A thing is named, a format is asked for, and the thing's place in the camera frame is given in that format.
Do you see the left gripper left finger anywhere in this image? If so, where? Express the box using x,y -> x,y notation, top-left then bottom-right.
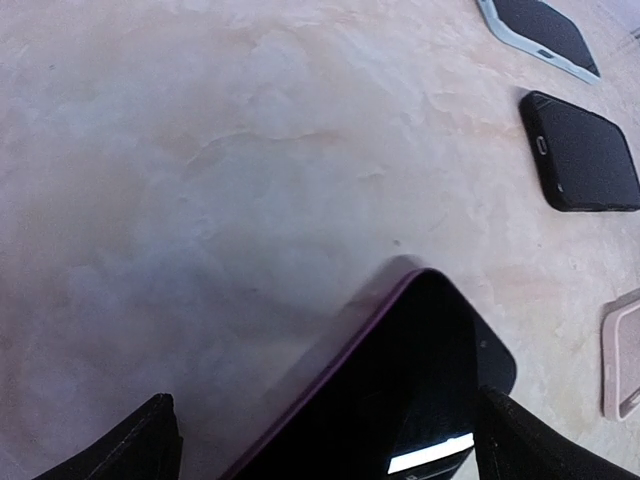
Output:
39,393 -> 183,480

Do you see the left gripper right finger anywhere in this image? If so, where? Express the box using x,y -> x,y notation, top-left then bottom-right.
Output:
477,387 -> 638,479

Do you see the black phone brown edge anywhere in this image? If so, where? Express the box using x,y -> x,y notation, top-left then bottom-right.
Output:
226,268 -> 517,479

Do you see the pink phone case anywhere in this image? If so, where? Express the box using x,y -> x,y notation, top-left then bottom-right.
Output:
601,289 -> 639,422

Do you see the black phone case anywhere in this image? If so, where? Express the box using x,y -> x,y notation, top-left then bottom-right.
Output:
519,91 -> 639,212

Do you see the black phone teal edge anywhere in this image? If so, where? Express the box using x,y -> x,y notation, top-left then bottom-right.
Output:
493,1 -> 600,77

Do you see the light blue phone case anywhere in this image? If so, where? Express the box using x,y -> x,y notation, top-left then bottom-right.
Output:
477,0 -> 601,84

